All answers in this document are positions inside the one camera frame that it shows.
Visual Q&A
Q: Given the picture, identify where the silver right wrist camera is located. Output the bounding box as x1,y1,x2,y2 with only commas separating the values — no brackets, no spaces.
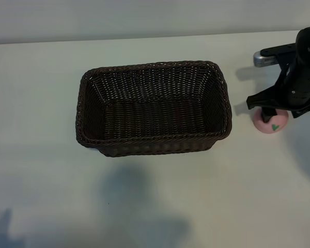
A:
253,50,282,68

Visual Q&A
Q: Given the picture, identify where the pink peach with green leaf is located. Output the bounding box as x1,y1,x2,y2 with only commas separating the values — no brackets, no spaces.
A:
253,108,290,135

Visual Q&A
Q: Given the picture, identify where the dark brown wicker basket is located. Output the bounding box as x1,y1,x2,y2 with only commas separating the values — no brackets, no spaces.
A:
74,60,233,158

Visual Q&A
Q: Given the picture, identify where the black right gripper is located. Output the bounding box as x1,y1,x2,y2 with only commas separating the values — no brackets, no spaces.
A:
247,59,310,124

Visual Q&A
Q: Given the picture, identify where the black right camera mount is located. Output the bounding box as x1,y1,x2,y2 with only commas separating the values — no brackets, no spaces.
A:
260,43,300,86

